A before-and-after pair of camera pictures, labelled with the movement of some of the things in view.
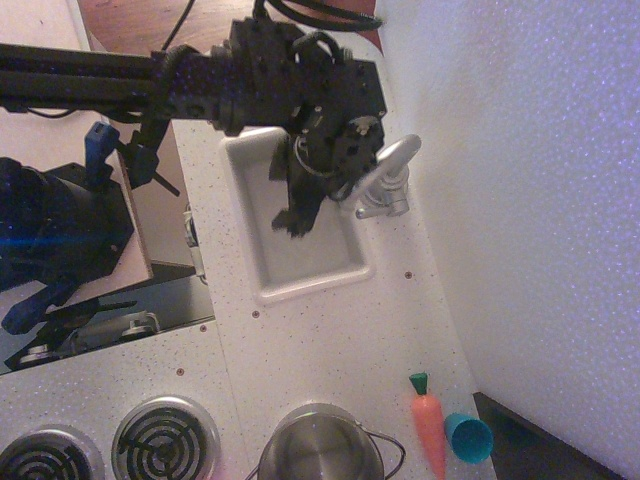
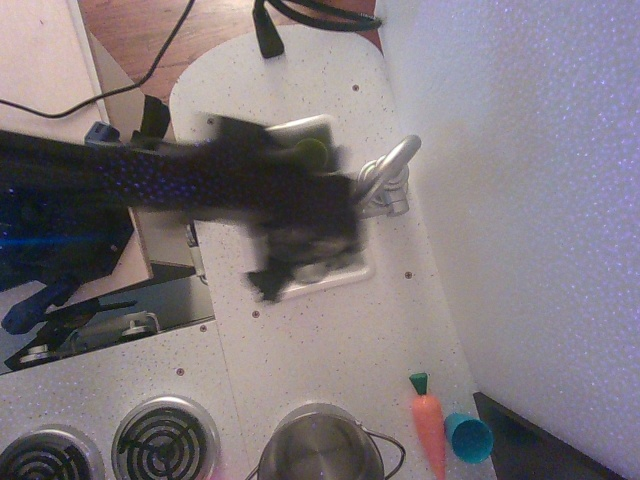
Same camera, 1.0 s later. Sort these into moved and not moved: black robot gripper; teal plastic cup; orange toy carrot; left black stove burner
Moved: black robot gripper
Not moved: teal plastic cup; left black stove burner; orange toy carrot
